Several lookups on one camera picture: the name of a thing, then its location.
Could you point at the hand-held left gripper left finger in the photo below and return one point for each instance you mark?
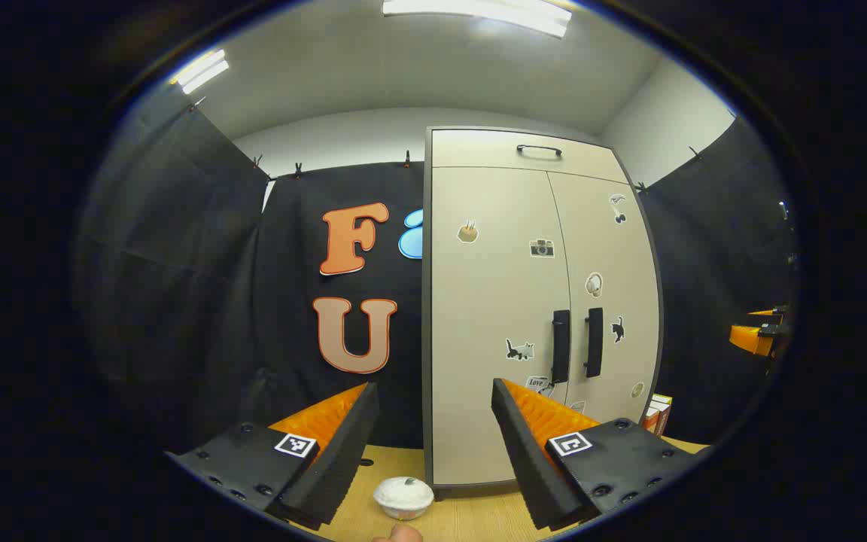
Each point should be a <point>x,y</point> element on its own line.
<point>343,452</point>

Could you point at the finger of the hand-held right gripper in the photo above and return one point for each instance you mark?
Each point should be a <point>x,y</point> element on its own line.
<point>749,339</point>

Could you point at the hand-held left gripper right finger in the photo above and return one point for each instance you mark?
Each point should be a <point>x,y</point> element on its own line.
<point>527,459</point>

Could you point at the beige cabinet door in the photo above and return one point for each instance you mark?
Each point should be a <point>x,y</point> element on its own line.
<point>622,256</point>
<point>486,301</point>

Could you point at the beige double-door shoe cabinet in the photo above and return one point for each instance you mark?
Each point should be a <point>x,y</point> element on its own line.
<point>479,148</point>

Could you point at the white lidded bowl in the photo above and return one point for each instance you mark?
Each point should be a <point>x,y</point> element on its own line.
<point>403,497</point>

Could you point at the black backdrop cloth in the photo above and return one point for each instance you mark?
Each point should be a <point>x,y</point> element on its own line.
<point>177,263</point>

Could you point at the short ceiling light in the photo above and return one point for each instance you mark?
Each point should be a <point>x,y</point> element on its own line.
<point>204,71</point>

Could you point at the long ceiling light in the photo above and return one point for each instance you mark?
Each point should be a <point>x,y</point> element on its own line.
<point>479,11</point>

